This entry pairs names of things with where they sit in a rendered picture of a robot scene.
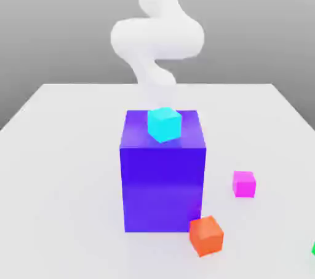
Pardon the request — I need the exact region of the small cyan cube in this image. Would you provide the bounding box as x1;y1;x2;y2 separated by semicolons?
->
146;107;183;144

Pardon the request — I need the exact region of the small magenta cube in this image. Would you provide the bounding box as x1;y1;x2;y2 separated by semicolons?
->
232;170;257;198

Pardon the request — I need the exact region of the small orange cube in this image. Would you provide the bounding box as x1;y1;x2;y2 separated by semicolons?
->
188;215;225;258

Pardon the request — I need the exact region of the large purple box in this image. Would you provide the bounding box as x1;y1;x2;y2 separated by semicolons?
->
119;109;207;234

